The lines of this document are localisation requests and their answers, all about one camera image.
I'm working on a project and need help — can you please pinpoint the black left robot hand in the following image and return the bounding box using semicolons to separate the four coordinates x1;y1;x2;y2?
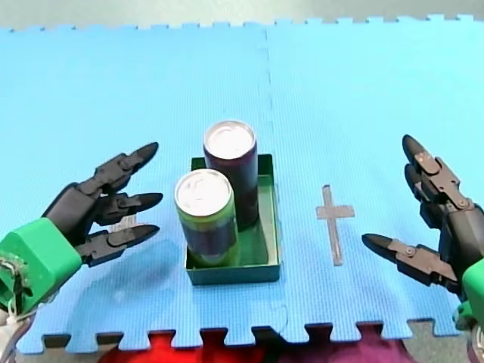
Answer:
41;141;164;268

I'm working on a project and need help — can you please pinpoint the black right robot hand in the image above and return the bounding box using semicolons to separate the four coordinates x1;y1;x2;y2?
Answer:
361;134;484;303

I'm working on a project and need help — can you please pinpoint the green can with dark band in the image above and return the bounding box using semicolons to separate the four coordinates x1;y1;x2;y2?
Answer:
173;168;240;265

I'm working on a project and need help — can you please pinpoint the dark purple drink can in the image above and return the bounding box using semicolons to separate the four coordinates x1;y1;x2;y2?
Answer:
203;119;259;231

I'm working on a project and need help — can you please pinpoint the shallow green tray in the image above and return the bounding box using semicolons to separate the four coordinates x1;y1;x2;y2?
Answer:
185;153;283;286

